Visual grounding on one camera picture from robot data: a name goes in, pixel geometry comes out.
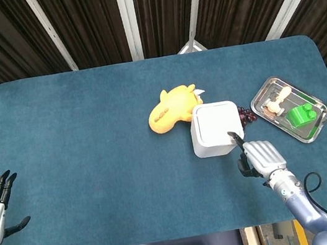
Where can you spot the dark brown curtain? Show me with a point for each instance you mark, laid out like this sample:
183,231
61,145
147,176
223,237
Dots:
93,21

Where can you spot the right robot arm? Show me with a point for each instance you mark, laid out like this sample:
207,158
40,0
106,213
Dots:
302,200

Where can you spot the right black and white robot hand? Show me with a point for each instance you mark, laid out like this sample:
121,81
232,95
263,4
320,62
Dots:
263,156

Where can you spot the green plastic block toy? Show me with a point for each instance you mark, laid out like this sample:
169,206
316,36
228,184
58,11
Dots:
302,115

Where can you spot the stainless steel tray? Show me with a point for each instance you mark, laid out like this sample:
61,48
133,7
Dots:
271,91

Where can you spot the wooden stamp toy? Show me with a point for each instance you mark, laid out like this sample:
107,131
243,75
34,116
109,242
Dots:
276,103

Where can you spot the dark purple grapes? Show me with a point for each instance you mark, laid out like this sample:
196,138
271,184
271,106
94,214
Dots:
246,116

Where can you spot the yellow plush toy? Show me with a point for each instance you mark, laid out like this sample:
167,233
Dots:
172,111

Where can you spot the blue table mat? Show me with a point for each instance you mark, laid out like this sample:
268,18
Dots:
94,159

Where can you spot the wooden board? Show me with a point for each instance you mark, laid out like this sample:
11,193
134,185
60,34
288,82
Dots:
253,242

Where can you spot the white plastic box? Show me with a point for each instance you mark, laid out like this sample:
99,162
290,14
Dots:
209,149

